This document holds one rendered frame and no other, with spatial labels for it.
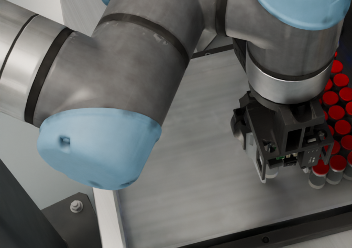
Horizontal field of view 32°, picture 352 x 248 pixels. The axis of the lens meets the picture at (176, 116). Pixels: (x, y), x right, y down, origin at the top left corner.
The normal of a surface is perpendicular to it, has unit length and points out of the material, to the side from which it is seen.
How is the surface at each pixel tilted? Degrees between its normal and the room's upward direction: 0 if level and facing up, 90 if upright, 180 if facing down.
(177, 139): 0
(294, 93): 91
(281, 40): 90
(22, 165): 0
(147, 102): 52
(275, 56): 90
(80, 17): 0
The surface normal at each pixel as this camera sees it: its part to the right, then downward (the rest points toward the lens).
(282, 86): -0.30, 0.84
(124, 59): 0.08, -0.44
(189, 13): 0.71, -0.06
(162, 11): 0.36, -0.30
